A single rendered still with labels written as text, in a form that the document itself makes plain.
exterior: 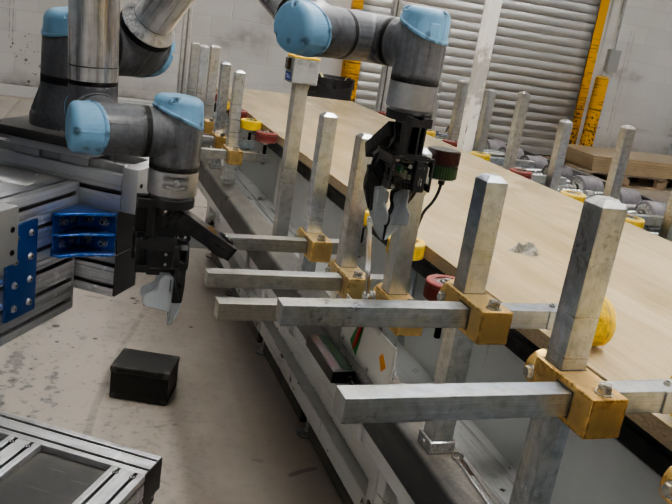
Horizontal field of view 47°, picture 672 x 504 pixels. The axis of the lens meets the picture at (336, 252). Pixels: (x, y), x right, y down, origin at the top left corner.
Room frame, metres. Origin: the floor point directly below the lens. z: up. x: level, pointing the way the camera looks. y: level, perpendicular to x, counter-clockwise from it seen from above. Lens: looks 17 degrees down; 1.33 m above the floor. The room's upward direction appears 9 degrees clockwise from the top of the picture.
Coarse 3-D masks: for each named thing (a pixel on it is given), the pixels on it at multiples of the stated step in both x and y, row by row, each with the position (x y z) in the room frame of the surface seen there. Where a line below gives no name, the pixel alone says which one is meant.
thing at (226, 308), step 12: (216, 300) 1.20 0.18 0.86; (228, 300) 1.20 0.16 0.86; (240, 300) 1.20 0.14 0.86; (252, 300) 1.21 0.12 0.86; (264, 300) 1.22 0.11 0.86; (276, 300) 1.23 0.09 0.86; (216, 312) 1.19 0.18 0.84; (228, 312) 1.18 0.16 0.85; (240, 312) 1.19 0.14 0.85; (252, 312) 1.20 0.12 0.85; (264, 312) 1.20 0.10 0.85
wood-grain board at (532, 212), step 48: (288, 96) 4.09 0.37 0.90; (336, 144) 2.75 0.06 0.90; (432, 144) 3.14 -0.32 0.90; (432, 192) 2.16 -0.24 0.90; (528, 192) 2.40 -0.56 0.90; (432, 240) 1.63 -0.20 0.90; (528, 240) 1.77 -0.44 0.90; (624, 240) 1.93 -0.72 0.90; (528, 288) 1.39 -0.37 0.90; (624, 288) 1.49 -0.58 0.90; (528, 336) 1.20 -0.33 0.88; (624, 336) 1.21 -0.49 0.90
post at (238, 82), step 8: (240, 72) 2.73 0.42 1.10; (240, 80) 2.73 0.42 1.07; (232, 88) 2.74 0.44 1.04; (240, 88) 2.73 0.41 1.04; (232, 96) 2.73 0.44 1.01; (240, 96) 2.73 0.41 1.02; (232, 104) 2.72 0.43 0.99; (240, 104) 2.73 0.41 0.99; (232, 112) 2.72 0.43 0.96; (240, 112) 2.73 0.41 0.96; (232, 120) 2.73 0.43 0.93; (232, 128) 2.73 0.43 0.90; (232, 136) 2.73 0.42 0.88; (232, 144) 2.73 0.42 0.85; (224, 168) 2.73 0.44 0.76; (232, 168) 2.73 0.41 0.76; (224, 176) 2.72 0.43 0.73; (232, 176) 2.73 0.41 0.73
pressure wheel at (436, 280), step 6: (432, 276) 1.35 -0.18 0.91; (438, 276) 1.36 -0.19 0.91; (444, 276) 1.36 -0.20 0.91; (450, 276) 1.37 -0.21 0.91; (426, 282) 1.33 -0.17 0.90; (432, 282) 1.32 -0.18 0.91; (438, 282) 1.32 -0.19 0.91; (444, 282) 1.33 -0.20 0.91; (426, 288) 1.33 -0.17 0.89; (432, 288) 1.31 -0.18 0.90; (438, 288) 1.30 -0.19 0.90; (426, 294) 1.32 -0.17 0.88; (432, 294) 1.31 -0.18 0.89; (432, 300) 1.31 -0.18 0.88; (438, 330) 1.33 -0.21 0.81; (438, 336) 1.33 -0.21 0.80
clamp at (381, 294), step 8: (376, 288) 1.36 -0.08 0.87; (376, 296) 1.35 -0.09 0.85; (384, 296) 1.32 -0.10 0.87; (392, 296) 1.31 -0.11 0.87; (400, 296) 1.32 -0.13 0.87; (408, 296) 1.33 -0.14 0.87; (392, 328) 1.27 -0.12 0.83; (400, 328) 1.26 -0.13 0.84; (408, 328) 1.26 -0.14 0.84; (416, 328) 1.27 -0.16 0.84
